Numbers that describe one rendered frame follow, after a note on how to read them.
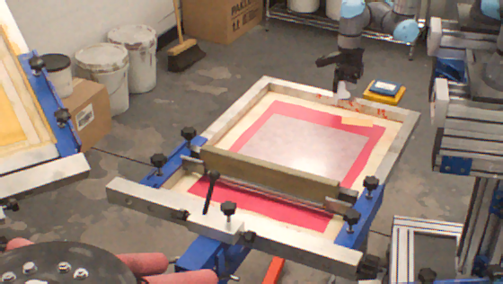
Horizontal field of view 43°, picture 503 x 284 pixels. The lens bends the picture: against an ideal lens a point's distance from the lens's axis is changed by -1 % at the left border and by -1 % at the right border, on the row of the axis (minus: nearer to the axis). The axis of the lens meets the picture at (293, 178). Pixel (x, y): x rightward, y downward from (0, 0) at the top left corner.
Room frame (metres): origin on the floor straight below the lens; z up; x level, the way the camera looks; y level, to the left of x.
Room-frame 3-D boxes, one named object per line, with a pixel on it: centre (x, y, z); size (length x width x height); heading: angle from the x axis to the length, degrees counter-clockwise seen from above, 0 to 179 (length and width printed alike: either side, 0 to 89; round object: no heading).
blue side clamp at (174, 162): (1.52, 0.34, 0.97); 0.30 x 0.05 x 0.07; 159
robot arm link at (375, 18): (2.02, -0.25, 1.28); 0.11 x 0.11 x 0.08; 31
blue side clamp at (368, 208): (1.32, -0.18, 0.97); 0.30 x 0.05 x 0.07; 159
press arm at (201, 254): (1.12, 0.20, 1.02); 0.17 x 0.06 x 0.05; 159
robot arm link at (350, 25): (1.99, -0.16, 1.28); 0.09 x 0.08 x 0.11; 121
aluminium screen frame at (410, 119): (1.64, 0.00, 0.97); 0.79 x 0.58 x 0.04; 159
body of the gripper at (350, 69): (1.98, -0.16, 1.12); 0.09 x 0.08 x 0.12; 69
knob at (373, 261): (1.10, -0.18, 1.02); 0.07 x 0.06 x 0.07; 159
